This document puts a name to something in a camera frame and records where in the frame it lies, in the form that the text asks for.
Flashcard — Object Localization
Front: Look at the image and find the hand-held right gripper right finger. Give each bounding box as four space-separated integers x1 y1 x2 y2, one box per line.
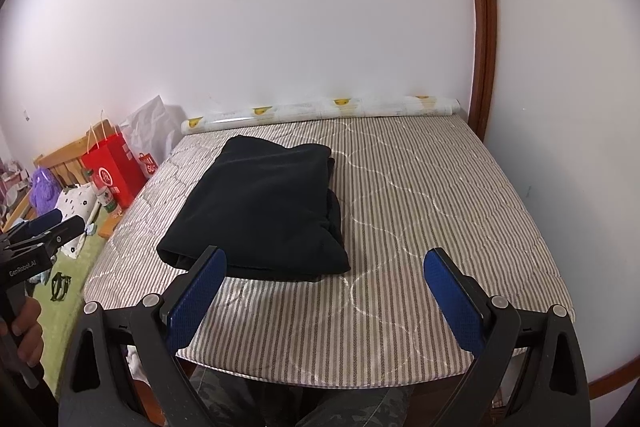
422 248 592 427

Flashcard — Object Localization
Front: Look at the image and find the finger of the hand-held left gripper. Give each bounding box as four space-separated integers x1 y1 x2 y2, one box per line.
10 209 64 242
10 215 86 258

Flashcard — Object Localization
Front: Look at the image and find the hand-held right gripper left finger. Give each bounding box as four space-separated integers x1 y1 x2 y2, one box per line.
59 246 228 427

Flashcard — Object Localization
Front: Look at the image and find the black sweatshirt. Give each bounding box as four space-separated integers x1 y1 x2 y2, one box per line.
156 134 351 283

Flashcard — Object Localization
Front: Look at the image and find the person's left hand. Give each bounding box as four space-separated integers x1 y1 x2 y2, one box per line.
0 294 45 368

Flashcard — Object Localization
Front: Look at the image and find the white pillow with black print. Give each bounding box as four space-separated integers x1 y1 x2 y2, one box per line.
54 184 103 258

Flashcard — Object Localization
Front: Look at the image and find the purple plush toy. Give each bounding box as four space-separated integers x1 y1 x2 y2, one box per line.
29 167 58 215

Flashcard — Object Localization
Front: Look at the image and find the green bed sheet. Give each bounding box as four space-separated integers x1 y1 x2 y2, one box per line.
25 207 118 388

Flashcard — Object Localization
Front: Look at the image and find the plastic water bottle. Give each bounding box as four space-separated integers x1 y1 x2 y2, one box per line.
91 181 118 214

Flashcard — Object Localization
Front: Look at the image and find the wooden headboard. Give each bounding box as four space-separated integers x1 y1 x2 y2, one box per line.
34 134 108 188

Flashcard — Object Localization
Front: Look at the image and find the red paper shopping bag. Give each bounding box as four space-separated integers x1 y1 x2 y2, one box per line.
81 109 148 210

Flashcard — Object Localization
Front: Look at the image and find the grey striped mattress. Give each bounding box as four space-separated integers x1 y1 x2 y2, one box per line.
82 114 576 390

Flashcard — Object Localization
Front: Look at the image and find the white plastic shopping bag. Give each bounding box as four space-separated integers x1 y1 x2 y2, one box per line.
119 94 183 180

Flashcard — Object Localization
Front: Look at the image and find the rolled printed paper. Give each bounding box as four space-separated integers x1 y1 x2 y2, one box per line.
181 94 458 136

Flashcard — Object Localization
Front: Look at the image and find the black strap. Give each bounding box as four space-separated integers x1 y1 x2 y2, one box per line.
50 272 72 303

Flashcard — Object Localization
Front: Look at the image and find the brown wooden door frame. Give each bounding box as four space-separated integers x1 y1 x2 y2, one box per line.
460 0 640 403

